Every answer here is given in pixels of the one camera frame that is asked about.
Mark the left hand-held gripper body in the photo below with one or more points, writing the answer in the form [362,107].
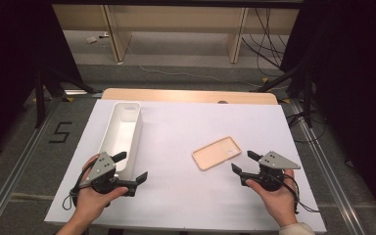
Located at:
[100,167]

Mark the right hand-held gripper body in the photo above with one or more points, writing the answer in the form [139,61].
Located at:
[275,160]

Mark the beige phone case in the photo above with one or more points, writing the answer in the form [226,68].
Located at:
[215,153]

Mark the white plastic storage box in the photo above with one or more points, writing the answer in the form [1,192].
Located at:
[124,130]

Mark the person's left hand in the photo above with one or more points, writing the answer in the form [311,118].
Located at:
[91,204]

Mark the person's right hand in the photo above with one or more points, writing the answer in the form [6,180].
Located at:
[280,204]

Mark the yellow tape piece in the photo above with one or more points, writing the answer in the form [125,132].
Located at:
[68,99]
[265,80]
[286,101]

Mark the white board sheet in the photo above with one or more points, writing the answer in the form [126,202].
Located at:
[182,130]

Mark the black metal stand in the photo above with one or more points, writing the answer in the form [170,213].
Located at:
[39,98]
[307,98]

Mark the small white floor item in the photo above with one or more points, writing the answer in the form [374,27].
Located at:
[91,39]

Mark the small dark floor device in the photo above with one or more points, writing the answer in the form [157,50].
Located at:
[104,35]

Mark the dark curtain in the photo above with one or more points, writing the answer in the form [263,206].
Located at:
[6,49]
[355,65]

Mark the beige wooden shelf unit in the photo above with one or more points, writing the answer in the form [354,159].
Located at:
[176,18]

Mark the aluminium floor rail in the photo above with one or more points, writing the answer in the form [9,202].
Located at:
[13,178]
[333,178]

